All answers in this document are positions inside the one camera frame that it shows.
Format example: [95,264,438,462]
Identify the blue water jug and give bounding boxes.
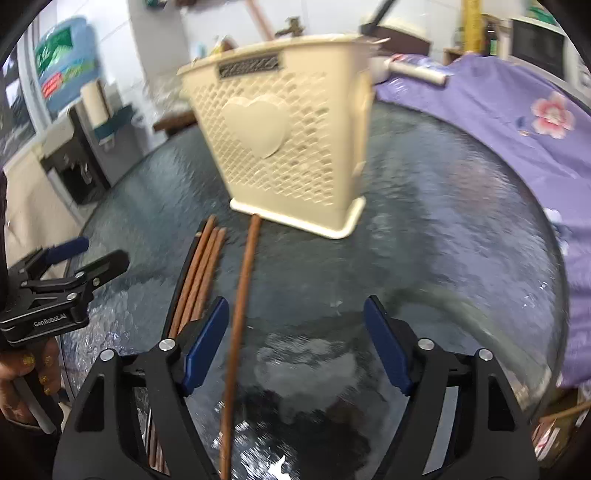
[34,16,102,116]

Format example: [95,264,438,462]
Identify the water dispenser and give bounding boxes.
[39,111,112,206]

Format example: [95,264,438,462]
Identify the clear plastic bag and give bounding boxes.
[148,78,195,121]

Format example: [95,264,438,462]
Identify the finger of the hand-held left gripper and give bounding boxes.
[17,237,92,278]
[27,249,132,320]

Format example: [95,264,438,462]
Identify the brown wooden chopstick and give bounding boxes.
[189,227,228,324]
[178,226,221,333]
[218,213,263,480]
[246,0,274,41]
[167,215,218,340]

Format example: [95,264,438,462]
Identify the wooden counter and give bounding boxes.
[154,111,200,136]

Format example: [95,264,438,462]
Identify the bronze faucet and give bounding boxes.
[276,16,304,38]

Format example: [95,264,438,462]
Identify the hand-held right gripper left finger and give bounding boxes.
[54,296,230,480]

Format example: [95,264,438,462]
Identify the white microwave oven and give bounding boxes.
[510,16,574,82]

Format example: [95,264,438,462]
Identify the green instant noodle bowl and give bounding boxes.
[526,0,556,22]

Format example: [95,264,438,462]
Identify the cream plastic utensil holder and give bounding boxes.
[178,33,374,240]

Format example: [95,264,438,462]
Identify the person's left hand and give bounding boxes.
[0,339,62,425]

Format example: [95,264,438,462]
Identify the printed cardboard box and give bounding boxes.
[531,401,591,463]

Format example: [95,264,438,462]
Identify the yellow wrap roll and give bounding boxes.
[462,0,484,54]

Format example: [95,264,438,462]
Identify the teal cup holder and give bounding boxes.
[92,105,136,145]

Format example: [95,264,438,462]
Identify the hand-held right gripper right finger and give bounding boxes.
[363,294,542,480]

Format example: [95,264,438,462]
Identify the purple floral cloth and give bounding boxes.
[374,53,591,389]

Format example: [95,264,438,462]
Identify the cream pan with lid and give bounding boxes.
[369,53,450,87]

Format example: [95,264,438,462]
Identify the white paper cup stack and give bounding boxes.
[81,80,112,128]

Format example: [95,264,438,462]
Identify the brown and white rice cooker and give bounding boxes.
[360,11,433,59]

